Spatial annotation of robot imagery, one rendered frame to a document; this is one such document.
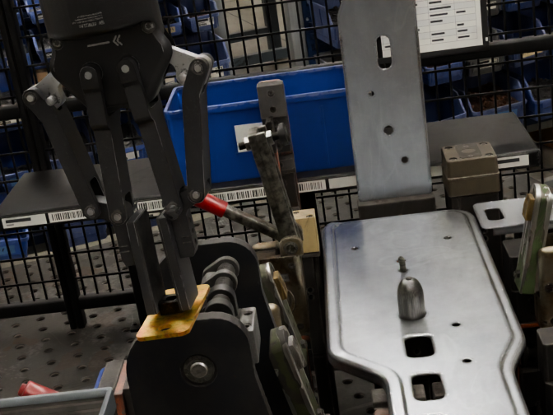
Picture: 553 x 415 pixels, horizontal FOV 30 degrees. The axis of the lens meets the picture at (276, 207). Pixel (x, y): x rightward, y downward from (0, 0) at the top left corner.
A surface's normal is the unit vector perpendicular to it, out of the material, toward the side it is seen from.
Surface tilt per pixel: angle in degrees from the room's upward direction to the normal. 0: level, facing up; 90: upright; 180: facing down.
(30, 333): 0
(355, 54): 90
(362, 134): 90
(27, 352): 0
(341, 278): 0
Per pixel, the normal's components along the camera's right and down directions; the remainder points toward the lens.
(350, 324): -0.14, -0.92
